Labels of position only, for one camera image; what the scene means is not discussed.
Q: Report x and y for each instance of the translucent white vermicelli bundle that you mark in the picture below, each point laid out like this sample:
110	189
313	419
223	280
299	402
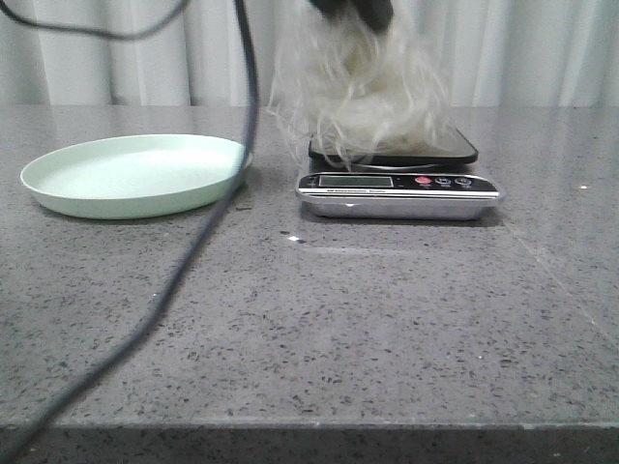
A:
356	91

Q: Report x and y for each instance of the light green round plate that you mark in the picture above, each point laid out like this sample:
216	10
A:
137	176

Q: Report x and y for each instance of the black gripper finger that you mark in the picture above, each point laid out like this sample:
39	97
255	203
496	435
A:
329	8
376	14

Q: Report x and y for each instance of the black silver kitchen scale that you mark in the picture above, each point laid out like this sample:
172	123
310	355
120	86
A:
422	182

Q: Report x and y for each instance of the white pleated curtain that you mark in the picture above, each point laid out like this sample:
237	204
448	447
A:
492	53

